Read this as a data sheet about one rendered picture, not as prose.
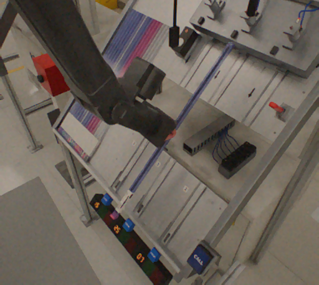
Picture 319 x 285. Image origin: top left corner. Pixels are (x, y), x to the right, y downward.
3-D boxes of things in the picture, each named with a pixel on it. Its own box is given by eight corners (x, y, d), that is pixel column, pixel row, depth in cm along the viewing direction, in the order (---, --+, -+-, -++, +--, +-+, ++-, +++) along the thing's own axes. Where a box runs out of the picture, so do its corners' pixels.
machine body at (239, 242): (224, 287, 132) (254, 219, 90) (132, 191, 171) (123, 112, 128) (296, 205, 164) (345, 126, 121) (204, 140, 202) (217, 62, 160)
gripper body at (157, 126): (148, 101, 64) (129, 90, 58) (179, 124, 59) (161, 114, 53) (133, 125, 65) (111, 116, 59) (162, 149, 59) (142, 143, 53)
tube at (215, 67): (116, 219, 71) (114, 219, 70) (113, 215, 72) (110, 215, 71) (235, 45, 65) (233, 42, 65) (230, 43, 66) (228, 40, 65)
